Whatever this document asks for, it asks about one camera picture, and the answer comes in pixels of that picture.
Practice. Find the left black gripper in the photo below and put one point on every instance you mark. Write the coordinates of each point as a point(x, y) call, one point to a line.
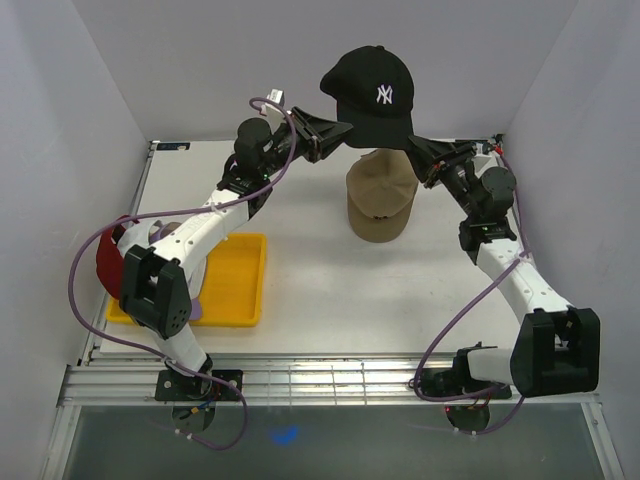
point(319, 137)

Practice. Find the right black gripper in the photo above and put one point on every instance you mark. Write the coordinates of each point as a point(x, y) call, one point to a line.
point(438, 157)

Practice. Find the beige baseball cap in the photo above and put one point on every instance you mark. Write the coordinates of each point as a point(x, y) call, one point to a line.
point(380, 191)

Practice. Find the black NY baseball cap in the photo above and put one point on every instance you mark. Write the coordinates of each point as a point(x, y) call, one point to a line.
point(374, 92)

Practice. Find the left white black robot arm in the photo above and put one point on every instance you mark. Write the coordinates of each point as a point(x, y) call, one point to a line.
point(154, 289)

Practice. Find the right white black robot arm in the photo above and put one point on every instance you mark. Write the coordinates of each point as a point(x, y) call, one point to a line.
point(557, 348)

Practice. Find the left table corner label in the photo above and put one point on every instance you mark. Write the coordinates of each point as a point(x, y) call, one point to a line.
point(173, 146)

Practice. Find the yellow plastic tray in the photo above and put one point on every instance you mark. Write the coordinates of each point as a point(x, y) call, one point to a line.
point(232, 290)

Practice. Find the purple cap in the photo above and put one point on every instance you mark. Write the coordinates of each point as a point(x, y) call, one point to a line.
point(160, 230)

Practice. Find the white cap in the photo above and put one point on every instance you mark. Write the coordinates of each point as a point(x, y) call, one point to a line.
point(135, 234)

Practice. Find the red baseball cap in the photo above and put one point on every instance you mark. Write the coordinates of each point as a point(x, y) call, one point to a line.
point(109, 260)

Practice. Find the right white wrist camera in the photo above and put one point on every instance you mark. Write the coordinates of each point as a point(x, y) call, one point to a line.
point(485, 153)

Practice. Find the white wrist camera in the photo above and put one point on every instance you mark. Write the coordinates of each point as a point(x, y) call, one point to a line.
point(272, 110)
point(485, 153)

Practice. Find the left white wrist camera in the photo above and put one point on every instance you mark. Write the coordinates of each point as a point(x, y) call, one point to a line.
point(272, 110)

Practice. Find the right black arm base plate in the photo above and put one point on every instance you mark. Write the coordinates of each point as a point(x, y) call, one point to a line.
point(441, 384)

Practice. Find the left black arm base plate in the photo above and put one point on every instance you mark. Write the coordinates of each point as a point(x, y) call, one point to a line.
point(174, 387)

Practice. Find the aluminium frame rail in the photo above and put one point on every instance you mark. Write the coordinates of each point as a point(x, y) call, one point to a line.
point(345, 322)

